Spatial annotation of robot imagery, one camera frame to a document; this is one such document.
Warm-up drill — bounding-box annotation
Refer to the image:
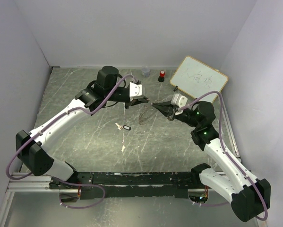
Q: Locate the purple cable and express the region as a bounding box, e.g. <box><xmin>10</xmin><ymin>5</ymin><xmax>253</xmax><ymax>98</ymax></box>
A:
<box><xmin>179</xmin><ymin>91</ymin><xmax>269</xmax><ymax>221</ymax></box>
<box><xmin>5</xmin><ymin>74</ymin><xmax>141</xmax><ymax>209</ymax></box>

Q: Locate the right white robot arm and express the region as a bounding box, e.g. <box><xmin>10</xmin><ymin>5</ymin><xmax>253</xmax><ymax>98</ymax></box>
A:
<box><xmin>152</xmin><ymin>101</ymin><xmax>271</xmax><ymax>222</ymax></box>

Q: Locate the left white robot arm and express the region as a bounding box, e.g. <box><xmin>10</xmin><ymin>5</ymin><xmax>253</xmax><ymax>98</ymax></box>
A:
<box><xmin>16</xmin><ymin>66</ymin><xmax>148</xmax><ymax>189</ymax></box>

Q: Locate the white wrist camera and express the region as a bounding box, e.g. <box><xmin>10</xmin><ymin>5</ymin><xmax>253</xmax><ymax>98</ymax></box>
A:
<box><xmin>171</xmin><ymin>93</ymin><xmax>188</xmax><ymax>108</ymax></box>
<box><xmin>129</xmin><ymin>82</ymin><xmax>145</xmax><ymax>101</ymax></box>

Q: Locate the key with black tag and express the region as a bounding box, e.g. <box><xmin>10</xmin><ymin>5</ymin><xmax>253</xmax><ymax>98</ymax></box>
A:
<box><xmin>115</xmin><ymin>123</ymin><xmax>131</xmax><ymax>131</ymax></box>

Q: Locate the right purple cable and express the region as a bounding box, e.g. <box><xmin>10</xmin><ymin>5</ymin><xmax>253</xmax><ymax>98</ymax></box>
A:
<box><xmin>179</xmin><ymin>91</ymin><xmax>269</xmax><ymax>221</ymax></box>

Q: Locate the aluminium frame rail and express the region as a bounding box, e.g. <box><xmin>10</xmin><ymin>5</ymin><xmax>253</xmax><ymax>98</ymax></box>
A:
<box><xmin>7</xmin><ymin>175</ymin><xmax>52</xmax><ymax>192</ymax></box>

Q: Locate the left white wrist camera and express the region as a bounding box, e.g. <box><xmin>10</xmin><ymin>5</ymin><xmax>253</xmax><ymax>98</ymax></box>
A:
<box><xmin>129</xmin><ymin>82</ymin><xmax>145</xmax><ymax>101</ymax></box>

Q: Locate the small whiteboard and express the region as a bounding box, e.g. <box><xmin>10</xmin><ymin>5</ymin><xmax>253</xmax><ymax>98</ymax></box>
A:
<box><xmin>170</xmin><ymin>56</ymin><xmax>229</xmax><ymax>99</ymax></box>

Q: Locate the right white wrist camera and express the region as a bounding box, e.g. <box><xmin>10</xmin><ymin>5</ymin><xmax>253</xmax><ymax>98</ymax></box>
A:
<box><xmin>171</xmin><ymin>93</ymin><xmax>188</xmax><ymax>108</ymax></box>

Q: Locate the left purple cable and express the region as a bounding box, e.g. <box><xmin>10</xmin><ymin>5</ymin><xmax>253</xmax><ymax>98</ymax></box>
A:
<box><xmin>5</xmin><ymin>74</ymin><xmax>141</xmax><ymax>209</ymax></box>

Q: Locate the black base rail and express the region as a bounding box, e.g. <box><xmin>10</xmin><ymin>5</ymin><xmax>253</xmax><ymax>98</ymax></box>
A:
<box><xmin>49</xmin><ymin>172</ymin><xmax>205</xmax><ymax>200</ymax></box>

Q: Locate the small clear cup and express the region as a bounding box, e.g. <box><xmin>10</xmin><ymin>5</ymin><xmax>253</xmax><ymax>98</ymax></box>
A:
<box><xmin>141</xmin><ymin>66</ymin><xmax>150</xmax><ymax>78</ymax></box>

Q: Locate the metal disc with keyrings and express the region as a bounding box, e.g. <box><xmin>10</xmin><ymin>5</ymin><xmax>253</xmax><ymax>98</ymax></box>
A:
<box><xmin>138</xmin><ymin>102</ymin><xmax>158</xmax><ymax>125</ymax></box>

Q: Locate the red black stamp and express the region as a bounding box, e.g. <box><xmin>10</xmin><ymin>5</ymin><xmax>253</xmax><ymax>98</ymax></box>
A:
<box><xmin>158</xmin><ymin>70</ymin><xmax>165</xmax><ymax>82</ymax></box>

